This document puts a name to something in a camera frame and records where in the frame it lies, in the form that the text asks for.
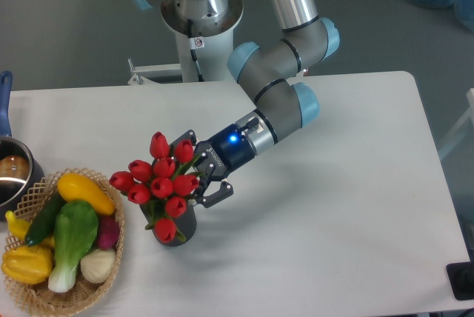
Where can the yellow squash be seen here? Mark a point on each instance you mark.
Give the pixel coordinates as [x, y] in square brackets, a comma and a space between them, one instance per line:
[74, 186]

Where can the small yellow banana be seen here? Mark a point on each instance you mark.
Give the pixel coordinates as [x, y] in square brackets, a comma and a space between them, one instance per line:
[19, 227]

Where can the green bok choy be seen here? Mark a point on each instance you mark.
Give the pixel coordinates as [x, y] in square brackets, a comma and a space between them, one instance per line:
[74, 233]

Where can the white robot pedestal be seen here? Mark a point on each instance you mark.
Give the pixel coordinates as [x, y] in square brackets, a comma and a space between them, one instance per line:
[204, 31]

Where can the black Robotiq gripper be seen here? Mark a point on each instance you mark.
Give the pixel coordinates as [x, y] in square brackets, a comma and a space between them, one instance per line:
[224, 153]

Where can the black device at table edge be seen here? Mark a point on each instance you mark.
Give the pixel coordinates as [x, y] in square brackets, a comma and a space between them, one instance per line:
[461, 280]

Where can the white garlic bulb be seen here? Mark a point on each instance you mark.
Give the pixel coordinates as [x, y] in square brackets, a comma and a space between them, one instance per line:
[97, 265]

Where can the white furniture frame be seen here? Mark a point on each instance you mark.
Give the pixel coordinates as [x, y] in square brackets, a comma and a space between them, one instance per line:
[458, 131]

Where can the dark grey ribbed vase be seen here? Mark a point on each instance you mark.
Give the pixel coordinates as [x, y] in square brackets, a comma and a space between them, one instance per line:
[172, 222]

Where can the yellow bell pepper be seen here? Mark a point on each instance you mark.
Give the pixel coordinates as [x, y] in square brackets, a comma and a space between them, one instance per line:
[28, 265]

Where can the dark green cucumber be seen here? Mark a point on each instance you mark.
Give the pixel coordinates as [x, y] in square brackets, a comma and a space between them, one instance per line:
[44, 222]

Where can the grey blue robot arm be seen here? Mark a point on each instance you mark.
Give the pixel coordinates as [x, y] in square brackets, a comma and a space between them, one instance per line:
[280, 108]

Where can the blue handled saucepan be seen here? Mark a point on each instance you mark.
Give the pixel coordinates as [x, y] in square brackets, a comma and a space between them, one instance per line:
[19, 169]

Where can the purple radish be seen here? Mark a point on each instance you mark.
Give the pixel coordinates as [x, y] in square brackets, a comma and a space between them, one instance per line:
[108, 233]

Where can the red tulip bouquet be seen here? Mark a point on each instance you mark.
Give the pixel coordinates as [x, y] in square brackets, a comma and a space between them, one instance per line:
[158, 179]

